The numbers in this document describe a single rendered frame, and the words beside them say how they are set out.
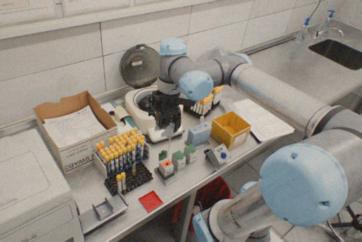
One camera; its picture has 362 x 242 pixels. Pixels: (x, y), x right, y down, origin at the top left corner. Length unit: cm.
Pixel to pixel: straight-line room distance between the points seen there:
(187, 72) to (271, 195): 36
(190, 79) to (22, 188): 50
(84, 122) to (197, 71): 75
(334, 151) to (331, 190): 6
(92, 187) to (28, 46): 59
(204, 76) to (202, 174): 61
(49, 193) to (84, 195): 36
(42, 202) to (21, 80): 65
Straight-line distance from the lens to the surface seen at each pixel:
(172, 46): 76
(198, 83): 68
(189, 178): 119
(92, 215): 105
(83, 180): 119
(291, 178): 45
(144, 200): 111
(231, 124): 143
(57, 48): 130
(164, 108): 87
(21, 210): 80
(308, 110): 61
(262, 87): 68
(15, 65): 128
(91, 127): 130
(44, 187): 82
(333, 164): 45
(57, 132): 130
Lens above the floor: 181
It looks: 41 degrees down
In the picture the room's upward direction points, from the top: 8 degrees clockwise
